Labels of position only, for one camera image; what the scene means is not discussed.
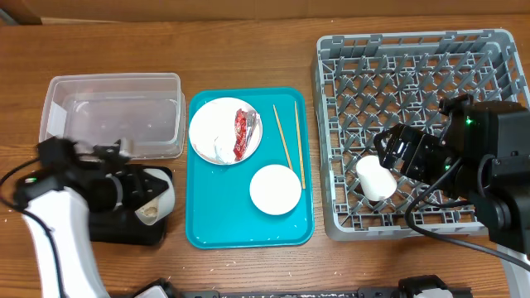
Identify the wooden chopstick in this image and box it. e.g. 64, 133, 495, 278
294, 101, 306, 190
272, 104, 293, 171

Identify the grey bowl with rice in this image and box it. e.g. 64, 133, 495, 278
135, 168, 176, 226

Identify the right wooden chopstick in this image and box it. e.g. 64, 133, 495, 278
294, 101, 306, 190

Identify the black tray bin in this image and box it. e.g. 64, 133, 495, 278
89, 167, 166, 246

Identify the grey dishwasher rack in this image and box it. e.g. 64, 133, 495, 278
312, 29, 529, 241

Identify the white round plate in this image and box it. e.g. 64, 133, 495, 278
189, 97, 263, 166

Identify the left wooden chopstick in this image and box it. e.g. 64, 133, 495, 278
272, 104, 293, 171

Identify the pink bowl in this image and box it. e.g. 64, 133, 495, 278
249, 165, 302, 215

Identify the clear plastic container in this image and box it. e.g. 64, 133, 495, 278
39, 73, 186, 160

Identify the crumpled white napkin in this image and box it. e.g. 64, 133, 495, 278
193, 135, 236, 165

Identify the red snack wrapper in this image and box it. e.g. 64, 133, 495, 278
233, 108, 258, 161

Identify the white cup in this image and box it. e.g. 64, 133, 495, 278
355, 156, 397, 201

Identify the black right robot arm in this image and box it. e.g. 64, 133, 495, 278
373, 94, 529, 254

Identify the teal plastic tray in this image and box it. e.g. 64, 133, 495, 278
185, 87, 315, 249

